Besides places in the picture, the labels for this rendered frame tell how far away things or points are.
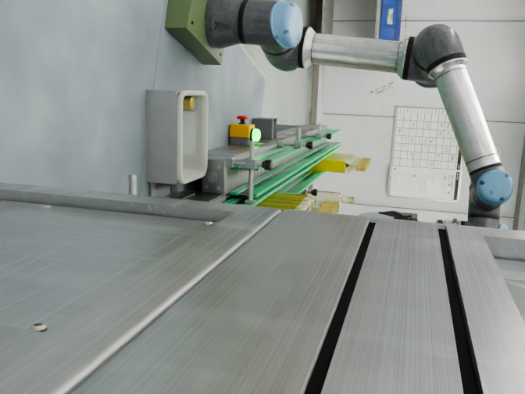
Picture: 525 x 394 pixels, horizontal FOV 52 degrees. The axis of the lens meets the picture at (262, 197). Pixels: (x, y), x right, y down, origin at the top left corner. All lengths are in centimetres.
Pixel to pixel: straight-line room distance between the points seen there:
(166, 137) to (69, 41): 35
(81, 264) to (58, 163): 64
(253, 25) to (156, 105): 34
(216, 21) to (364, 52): 40
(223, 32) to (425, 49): 52
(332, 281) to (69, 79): 80
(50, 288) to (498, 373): 26
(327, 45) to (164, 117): 52
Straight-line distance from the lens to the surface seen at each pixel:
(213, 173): 148
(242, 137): 187
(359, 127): 740
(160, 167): 133
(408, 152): 738
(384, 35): 678
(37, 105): 100
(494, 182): 131
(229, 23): 149
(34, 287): 38
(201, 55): 158
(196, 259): 39
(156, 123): 132
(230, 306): 31
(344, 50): 156
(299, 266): 38
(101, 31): 117
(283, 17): 145
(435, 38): 142
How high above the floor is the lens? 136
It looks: 15 degrees down
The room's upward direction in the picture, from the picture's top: 95 degrees clockwise
